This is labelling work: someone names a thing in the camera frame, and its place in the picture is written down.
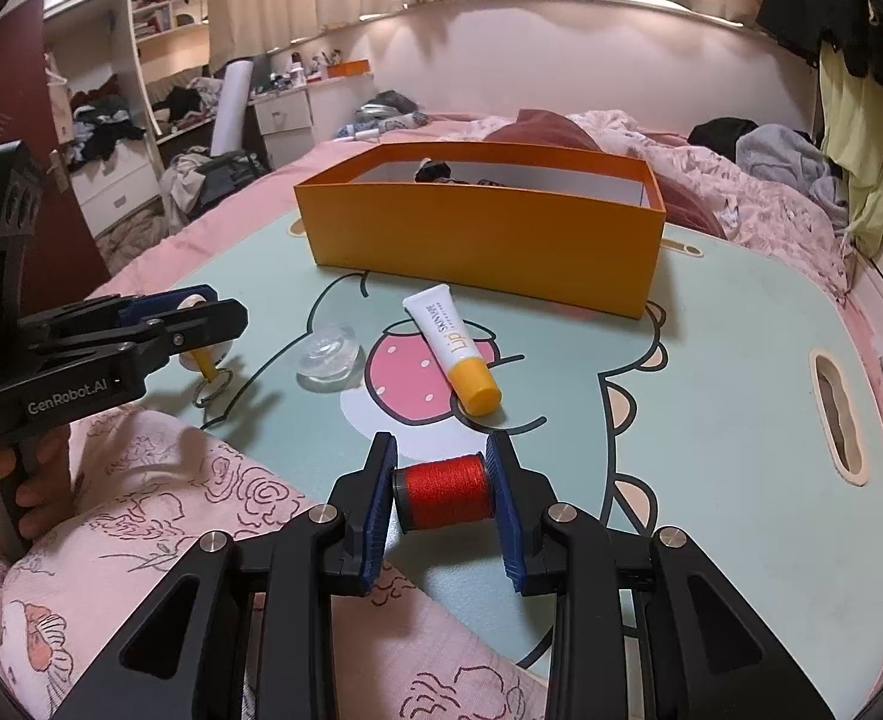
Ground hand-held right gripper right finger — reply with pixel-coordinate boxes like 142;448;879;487
484;430;836;720

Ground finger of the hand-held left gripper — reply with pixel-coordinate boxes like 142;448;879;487
28;285;217;338
25;298;251;391

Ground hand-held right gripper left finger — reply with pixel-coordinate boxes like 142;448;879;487
51;431;399;720

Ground white cartoon figure keychain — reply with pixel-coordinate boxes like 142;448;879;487
175;289;238;407

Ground red thread spool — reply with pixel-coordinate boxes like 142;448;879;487
392;452;498;536

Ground white lip balm tube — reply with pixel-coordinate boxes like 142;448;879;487
402;283;504;417

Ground orange cardboard box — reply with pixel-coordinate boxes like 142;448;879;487
295;142;668;320

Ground person's left hand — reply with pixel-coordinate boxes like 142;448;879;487
0;431;74;563

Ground brown fuzzy blanket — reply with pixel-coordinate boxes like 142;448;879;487
96;206;168;275

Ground white wardrobe unit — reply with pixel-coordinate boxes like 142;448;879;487
42;0;213;241

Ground clear plastic lid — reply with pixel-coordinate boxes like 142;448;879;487
296;322;365;392

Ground clothes heap on chair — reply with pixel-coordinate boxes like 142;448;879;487
157;150;271;235

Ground mint cartoon lap table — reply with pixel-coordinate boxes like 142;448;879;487
85;214;883;687

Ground dark clothes pile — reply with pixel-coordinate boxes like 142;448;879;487
70;75;149;166

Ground white nightstand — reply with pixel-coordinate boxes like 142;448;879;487
252;86;315;166

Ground toiletries on ledge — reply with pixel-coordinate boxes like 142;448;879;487
267;49;330;91

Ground grey clothes on bed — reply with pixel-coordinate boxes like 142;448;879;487
353;90;433;133

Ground maroon pillow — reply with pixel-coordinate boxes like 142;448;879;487
484;109;723;235

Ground black garment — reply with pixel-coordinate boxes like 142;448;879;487
687;117;759;155

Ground grey clothes heap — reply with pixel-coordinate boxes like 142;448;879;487
736;124;851;230

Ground yellow-green garment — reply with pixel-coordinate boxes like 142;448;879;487
818;41;883;260

